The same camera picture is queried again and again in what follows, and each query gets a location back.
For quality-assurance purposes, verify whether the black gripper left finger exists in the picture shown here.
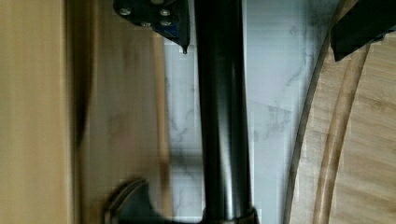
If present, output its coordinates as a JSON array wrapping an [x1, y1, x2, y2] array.
[[113, 0, 191, 54]]

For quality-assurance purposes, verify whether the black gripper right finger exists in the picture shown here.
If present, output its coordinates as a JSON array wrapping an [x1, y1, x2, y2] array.
[[331, 0, 396, 62]]

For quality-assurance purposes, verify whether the wooden drawer box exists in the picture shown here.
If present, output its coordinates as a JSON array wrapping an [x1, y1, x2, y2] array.
[[0, 0, 173, 224]]

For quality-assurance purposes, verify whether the wooden cutting board under robot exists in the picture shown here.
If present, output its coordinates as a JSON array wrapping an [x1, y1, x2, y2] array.
[[282, 0, 396, 224]]

